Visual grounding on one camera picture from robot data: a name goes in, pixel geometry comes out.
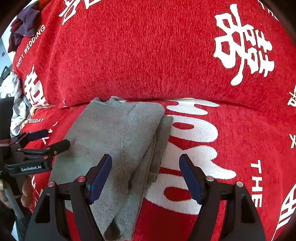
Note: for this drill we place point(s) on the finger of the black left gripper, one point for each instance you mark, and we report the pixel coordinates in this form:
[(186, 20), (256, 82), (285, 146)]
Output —
[(53, 149), (21, 140)]

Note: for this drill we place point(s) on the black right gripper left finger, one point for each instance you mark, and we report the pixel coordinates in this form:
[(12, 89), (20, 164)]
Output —
[(49, 221)]

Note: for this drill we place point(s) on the grey knitted garment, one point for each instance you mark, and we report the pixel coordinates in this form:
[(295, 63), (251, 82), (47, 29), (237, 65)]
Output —
[(135, 135)]

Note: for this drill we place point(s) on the purple maroon clothes pile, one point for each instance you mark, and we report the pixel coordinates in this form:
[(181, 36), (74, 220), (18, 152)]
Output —
[(24, 25)]

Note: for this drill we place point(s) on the person's left hand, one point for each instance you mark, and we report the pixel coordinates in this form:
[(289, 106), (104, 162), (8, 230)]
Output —
[(27, 193)]

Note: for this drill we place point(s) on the pale crumpled cloth pile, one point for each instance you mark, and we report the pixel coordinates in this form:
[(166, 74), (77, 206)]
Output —
[(11, 87)]

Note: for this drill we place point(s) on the red back cushion cover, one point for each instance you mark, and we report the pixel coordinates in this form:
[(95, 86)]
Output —
[(227, 51)]

